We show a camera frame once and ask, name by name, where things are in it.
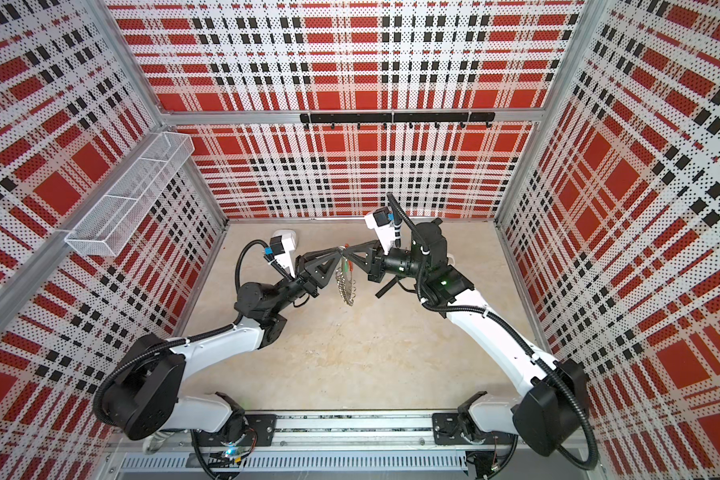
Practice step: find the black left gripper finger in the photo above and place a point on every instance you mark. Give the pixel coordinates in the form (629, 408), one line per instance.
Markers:
(323, 273)
(321, 256)

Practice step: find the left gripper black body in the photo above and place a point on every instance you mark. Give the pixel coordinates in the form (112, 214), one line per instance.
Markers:
(306, 283)

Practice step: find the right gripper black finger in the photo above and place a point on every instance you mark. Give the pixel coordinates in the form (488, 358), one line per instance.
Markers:
(361, 259)
(371, 246)

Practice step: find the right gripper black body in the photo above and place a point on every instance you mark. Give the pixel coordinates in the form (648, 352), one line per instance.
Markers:
(378, 265)

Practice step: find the silver keyring with chain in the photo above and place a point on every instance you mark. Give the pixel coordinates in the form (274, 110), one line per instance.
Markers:
(345, 283)

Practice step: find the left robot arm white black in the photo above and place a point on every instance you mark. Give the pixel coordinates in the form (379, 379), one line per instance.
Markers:
(141, 396)

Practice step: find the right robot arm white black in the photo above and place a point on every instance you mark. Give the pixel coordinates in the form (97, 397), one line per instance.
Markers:
(552, 411)

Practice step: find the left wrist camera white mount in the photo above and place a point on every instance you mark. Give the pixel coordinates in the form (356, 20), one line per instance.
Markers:
(282, 245)

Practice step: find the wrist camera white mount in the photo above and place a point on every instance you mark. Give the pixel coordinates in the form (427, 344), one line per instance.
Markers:
(282, 245)
(382, 222)

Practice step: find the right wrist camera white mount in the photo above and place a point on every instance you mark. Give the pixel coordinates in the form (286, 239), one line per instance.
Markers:
(382, 222)

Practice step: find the black hook rail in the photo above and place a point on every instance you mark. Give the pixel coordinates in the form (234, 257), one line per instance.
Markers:
(333, 119)

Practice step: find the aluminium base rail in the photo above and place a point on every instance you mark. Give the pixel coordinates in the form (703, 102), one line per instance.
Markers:
(342, 444)

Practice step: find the white wire mesh basket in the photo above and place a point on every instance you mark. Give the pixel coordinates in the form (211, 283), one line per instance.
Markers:
(110, 223)

